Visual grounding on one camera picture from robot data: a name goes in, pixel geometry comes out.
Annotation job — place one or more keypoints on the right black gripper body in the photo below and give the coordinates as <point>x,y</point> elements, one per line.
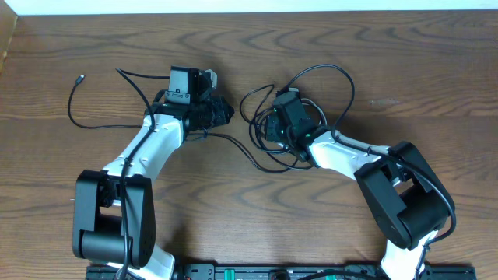
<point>275,133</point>

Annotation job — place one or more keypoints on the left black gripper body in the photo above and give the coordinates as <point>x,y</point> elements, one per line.
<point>211,112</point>

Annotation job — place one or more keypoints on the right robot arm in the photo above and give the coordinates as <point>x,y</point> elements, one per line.
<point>408,202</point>

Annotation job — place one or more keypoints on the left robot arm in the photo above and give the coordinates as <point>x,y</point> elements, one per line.
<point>114,217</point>

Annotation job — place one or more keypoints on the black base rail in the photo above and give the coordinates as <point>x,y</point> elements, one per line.
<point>357,271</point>

